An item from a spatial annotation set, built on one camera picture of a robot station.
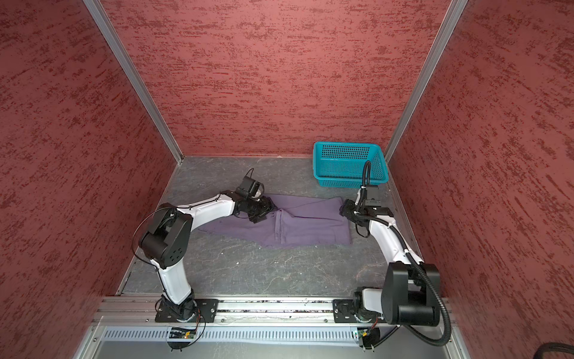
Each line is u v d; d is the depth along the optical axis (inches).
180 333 28.6
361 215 24.8
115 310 30.5
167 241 19.4
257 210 32.8
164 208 20.0
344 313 29.1
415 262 16.9
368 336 28.3
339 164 46.3
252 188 30.5
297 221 37.6
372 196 26.7
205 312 29.2
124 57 32.1
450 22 28.9
